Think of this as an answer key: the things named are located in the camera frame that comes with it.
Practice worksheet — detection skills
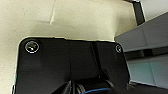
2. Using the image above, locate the white drawer cabinet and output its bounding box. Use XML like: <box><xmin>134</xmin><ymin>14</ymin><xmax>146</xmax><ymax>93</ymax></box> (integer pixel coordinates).
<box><xmin>139</xmin><ymin>0</ymin><xmax>168</xmax><ymax>21</ymax></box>

